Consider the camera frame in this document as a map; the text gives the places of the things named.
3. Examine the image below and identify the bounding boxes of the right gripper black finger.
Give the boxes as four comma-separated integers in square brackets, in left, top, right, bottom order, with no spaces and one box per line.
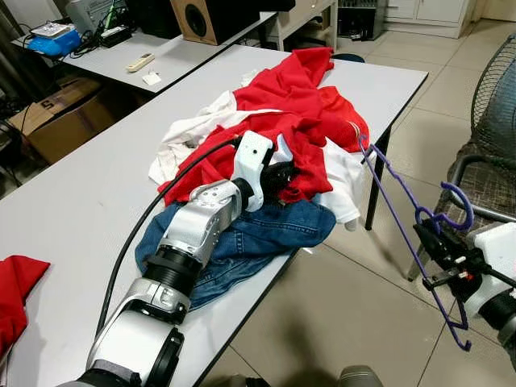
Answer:
[413,223,452,266]
[425,215,463,253]

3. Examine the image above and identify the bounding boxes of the purple plastic clothes hanger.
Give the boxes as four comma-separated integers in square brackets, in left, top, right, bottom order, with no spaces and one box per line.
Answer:
[353,121,478,352]

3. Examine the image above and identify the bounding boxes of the red printed t-shirt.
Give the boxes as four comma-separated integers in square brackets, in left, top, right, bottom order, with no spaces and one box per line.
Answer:
[159,109,370,207]

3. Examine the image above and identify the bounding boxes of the brown plaid metal chair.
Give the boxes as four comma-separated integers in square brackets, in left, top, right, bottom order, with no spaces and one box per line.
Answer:
[435,141,516,243]

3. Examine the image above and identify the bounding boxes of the blue denim jeans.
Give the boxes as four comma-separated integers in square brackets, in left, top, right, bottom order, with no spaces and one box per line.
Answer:
[135,198,338,311]

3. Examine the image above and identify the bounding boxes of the loose white t-shirt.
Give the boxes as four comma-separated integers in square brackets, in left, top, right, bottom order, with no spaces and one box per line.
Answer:
[149,89,364,231]

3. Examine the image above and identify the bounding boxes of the black grille electric fan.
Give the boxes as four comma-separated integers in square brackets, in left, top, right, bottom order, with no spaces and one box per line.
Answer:
[470,36,516,174]

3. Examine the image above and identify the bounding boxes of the grey desk with electronics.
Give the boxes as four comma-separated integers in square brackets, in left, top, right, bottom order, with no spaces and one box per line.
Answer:
[24,8,279,98]

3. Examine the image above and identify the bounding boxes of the grey robot right leg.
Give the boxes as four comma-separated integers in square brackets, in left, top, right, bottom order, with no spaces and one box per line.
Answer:
[339,365,385,387]

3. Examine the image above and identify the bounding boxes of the grey robot leg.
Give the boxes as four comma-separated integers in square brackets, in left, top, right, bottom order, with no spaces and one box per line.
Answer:
[339,365,385,387]
[206,374,271,387]

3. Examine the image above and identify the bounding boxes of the beige wooden side table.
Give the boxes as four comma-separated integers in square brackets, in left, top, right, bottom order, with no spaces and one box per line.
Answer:
[262,0,339,51]

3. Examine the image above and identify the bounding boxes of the wooden black loudspeaker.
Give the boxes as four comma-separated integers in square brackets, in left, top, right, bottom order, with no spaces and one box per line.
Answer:
[169,0,263,46]

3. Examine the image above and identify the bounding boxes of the black computer tower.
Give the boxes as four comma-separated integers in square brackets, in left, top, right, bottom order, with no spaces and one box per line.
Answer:
[337,0,386,41]

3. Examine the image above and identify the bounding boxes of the white remote control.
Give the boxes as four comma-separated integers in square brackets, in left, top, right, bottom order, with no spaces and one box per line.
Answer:
[127,52,156,73]

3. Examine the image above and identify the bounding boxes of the grey table black legs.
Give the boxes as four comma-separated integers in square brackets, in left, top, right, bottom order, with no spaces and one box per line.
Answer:
[0,44,428,387]

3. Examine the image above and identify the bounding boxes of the grey robot left leg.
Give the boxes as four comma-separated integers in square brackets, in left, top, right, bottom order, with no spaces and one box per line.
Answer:
[206,374,271,387]

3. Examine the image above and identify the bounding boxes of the brown cardboard box printed letter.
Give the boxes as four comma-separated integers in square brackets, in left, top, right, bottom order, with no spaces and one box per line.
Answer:
[6,77,115,164]

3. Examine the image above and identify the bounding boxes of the black power strip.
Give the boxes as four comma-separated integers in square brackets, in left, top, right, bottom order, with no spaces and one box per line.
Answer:
[97,24,134,48]

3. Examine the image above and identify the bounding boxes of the white low cabinets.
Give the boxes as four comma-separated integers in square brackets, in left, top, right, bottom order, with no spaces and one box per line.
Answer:
[385,0,476,40]

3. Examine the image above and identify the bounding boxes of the grey electronic box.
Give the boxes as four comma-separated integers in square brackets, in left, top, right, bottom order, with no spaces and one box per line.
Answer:
[64,0,122,33]

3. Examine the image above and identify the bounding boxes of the blue device white top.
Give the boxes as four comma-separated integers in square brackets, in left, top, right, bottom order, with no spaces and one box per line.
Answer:
[24,23,81,57]

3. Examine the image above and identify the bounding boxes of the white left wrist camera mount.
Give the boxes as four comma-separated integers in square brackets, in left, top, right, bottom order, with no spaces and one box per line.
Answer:
[234,131,275,212]

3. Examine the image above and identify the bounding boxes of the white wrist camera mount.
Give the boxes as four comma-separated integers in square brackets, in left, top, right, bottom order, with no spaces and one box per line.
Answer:
[464,222,516,323]
[234,131,275,212]

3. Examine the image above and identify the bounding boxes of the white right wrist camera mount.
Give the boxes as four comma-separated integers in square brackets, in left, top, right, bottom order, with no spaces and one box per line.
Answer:
[464,222,516,323]

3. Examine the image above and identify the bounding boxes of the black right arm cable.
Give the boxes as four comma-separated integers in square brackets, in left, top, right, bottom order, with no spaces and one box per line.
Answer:
[482,264,516,288]

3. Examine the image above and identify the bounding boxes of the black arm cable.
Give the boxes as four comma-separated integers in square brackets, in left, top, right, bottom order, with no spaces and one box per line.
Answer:
[482,264,516,288]
[95,135,243,339]

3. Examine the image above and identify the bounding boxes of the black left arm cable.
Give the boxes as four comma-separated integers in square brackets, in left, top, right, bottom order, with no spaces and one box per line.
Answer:
[95,135,243,339]

